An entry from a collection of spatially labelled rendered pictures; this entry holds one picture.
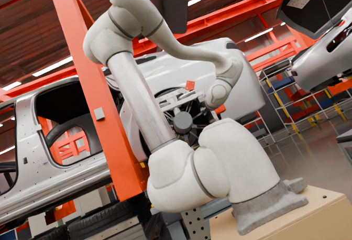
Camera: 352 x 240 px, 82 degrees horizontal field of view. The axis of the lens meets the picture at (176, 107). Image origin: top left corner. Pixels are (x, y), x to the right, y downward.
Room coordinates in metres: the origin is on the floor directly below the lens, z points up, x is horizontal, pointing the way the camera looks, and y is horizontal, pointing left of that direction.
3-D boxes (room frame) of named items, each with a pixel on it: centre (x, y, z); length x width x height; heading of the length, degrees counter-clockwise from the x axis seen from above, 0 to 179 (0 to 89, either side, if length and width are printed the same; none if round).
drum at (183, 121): (1.49, 0.00, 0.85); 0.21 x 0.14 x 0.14; 5
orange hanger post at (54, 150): (3.99, 2.69, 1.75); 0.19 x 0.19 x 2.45; 5
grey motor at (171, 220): (1.76, 0.34, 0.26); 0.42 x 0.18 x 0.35; 5
